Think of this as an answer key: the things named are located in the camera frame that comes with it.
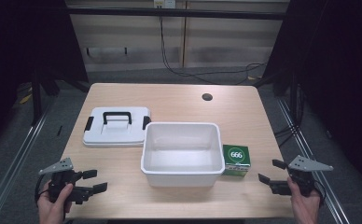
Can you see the metal floor rail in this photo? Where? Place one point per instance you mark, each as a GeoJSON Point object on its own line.
{"type": "Point", "coordinates": [306, 149]}
{"type": "Point", "coordinates": [11, 168]}

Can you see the white wall socket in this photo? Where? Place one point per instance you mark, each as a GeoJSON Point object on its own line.
{"type": "Point", "coordinates": [164, 3]}

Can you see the person's left hand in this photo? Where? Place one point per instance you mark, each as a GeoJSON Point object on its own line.
{"type": "Point", "coordinates": [53, 208]}

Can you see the black horizontal bar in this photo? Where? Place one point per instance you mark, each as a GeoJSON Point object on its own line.
{"type": "Point", "coordinates": [169, 13]}

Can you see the small black floor object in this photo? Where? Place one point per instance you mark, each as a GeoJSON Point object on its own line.
{"type": "Point", "coordinates": [59, 130]}

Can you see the person's right hand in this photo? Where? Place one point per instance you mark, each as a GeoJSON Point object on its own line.
{"type": "Point", "coordinates": [305, 208]}

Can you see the yellow floor tape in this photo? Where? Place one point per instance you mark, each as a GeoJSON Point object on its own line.
{"type": "Point", "coordinates": [25, 99]}

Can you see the white plastic storage box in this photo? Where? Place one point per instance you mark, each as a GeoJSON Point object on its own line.
{"type": "Point", "coordinates": [182, 155]}

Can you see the black stand leg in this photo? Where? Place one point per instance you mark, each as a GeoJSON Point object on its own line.
{"type": "Point", "coordinates": [36, 99]}

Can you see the green cardboard box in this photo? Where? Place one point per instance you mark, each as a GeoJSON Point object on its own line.
{"type": "Point", "coordinates": [236, 158]}

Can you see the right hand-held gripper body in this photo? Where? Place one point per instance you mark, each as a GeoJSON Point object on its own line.
{"type": "Point", "coordinates": [300, 179]}

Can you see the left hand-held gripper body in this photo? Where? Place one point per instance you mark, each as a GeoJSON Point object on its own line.
{"type": "Point", "coordinates": [61, 179]}

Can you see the black curtain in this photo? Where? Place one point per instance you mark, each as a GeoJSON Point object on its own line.
{"type": "Point", "coordinates": [341, 77]}
{"type": "Point", "coordinates": [20, 40]}

